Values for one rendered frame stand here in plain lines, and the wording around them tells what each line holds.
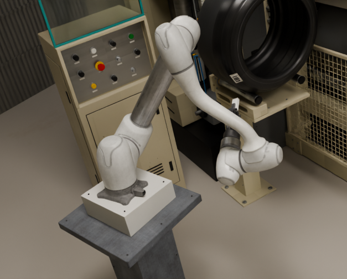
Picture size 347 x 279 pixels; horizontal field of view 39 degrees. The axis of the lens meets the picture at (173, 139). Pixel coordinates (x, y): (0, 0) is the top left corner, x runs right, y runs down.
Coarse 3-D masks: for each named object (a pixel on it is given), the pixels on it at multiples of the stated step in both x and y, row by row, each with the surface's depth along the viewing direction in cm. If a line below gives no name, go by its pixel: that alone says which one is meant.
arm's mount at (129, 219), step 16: (144, 176) 238; (96, 192) 232; (160, 192) 226; (96, 208) 227; (112, 208) 219; (128, 208) 217; (144, 208) 221; (160, 208) 229; (112, 224) 225; (128, 224) 215; (144, 224) 223
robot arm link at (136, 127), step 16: (192, 32) 195; (192, 48) 197; (160, 64) 208; (160, 80) 212; (144, 96) 218; (160, 96) 218; (144, 112) 222; (128, 128) 227; (144, 128) 228; (144, 144) 232
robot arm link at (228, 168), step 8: (224, 152) 209; (232, 152) 207; (224, 160) 206; (232, 160) 204; (216, 168) 208; (224, 168) 204; (232, 168) 204; (240, 168) 204; (216, 176) 208; (224, 176) 204; (232, 176) 204; (224, 184) 208; (232, 184) 207
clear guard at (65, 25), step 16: (48, 0) 253; (64, 0) 257; (80, 0) 261; (96, 0) 265; (112, 0) 269; (128, 0) 273; (48, 16) 256; (64, 16) 260; (80, 16) 264; (96, 16) 268; (112, 16) 273; (128, 16) 277; (64, 32) 263; (80, 32) 267; (96, 32) 271
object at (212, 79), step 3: (210, 75) 272; (213, 75) 271; (210, 78) 272; (213, 78) 271; (216, 78) 272; (210, 81) 273; (213, 81) 272; (216, 81) 273; (210, 84) 275; (213, 84) 273; (216, 84) 274; (219, 84) 274; (213, 87) 274; (216, 87) 274; (213, 90) 275
